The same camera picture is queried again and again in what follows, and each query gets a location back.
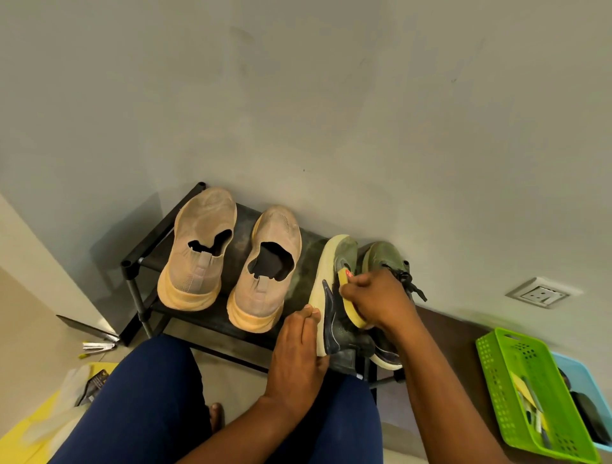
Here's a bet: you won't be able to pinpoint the person's right hand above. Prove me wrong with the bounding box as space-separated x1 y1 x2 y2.
339 268 421 335

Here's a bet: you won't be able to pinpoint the person's left hand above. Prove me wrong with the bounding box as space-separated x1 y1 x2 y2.
263 305 331 417

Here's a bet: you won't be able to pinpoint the yellow-edged shoe shine sponge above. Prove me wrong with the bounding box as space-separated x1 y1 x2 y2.
337 268 369 331

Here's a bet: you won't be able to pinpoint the green sneaker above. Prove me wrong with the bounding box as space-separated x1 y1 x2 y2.
361 240 428 372
308 234 376 358

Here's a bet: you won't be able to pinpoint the beige suede shoe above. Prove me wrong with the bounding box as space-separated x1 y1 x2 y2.
156 187 238 312
226 205 303 334

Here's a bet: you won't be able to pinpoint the yellow sticky note pad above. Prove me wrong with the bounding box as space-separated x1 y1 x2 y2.
509 372 539 407

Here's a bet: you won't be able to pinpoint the small dark packet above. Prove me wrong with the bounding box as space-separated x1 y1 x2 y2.
74 368 111 407

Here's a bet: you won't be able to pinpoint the person's right forearm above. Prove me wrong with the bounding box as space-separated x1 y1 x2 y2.
391 315 513 464

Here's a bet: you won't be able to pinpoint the dark brown low bench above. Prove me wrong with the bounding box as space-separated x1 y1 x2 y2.
377 305 612 464

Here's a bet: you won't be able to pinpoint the black metal shoe rack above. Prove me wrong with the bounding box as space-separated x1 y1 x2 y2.
120 181 407 405

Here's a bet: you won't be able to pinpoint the dark blue trousers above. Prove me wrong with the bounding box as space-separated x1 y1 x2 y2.
50 333 384 464

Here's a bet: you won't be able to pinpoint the green plastic basket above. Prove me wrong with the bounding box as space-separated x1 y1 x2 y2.
476 327 602 464

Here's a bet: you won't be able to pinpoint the dark skirting strip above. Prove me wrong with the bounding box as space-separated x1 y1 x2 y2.
55 314 120 344

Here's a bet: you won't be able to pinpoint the light blue plastic basket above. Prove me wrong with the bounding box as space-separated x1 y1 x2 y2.
550 351 612 453

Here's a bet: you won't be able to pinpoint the white wall socket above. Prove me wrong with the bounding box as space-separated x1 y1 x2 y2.
505 277 584 310

